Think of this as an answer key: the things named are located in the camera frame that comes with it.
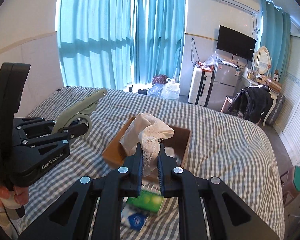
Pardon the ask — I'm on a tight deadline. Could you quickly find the green white medicine box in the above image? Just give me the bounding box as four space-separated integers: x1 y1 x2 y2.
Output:
126 183 164 214

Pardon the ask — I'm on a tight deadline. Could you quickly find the grey checked chair cushion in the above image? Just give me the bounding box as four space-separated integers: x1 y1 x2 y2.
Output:
264 93 286 126

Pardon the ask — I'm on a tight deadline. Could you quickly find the black jacket on chair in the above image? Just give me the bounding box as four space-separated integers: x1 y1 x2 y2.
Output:
228 85 273 124

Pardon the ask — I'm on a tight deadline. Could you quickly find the person's left hand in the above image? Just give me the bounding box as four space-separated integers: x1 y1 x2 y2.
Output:
0 184 29 207

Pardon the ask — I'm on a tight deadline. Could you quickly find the clear plastic bottle red label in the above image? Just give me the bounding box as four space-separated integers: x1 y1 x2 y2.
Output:
165 147 182 166

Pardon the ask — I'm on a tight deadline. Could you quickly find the dark red patterned bag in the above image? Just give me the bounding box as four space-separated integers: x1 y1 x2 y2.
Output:
152 74 168 85

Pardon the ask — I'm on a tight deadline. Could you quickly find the brown cardboard box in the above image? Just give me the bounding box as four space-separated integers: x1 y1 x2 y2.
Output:
102 117 191 182

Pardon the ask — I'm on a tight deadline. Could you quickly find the clear plastic bag on floor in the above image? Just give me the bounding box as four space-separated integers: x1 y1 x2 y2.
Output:
147 80 180 101

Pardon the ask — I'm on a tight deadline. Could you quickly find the grey checked bed cover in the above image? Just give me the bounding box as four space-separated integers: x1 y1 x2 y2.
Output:
17 89 285 239

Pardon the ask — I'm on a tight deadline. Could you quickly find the light blue tissue pack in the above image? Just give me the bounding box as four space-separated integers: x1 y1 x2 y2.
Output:
121 204 150 231

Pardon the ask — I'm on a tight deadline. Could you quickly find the silver small refrigerator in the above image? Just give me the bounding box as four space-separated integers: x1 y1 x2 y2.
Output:
206 63 241 112

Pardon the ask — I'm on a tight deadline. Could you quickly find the teal window curtain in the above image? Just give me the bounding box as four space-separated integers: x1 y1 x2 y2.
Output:
56 0 186 90

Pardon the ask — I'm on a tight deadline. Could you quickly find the cream lace cloth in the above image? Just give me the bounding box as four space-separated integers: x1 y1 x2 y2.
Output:
120 113 174 177

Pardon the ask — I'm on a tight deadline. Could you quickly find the black wall television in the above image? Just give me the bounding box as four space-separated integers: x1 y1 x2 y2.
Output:
216 25 256 61

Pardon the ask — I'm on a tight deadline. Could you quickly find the teal side curtain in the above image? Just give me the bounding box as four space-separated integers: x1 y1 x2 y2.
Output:
260 0 291 83

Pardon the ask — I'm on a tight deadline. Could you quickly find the oval white vanity mirror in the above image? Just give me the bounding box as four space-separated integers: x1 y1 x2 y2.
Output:
252 46 271 75

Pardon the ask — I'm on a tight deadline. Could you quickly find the white louvered wardrobe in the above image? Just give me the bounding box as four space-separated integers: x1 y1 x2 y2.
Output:
274 35 300 166

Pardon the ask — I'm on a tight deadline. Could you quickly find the green topped pink stool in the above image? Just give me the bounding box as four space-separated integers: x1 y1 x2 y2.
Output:
280 166 300 207

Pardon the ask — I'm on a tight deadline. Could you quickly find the white suitcase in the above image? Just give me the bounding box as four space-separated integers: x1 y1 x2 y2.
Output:
188 67 212 106

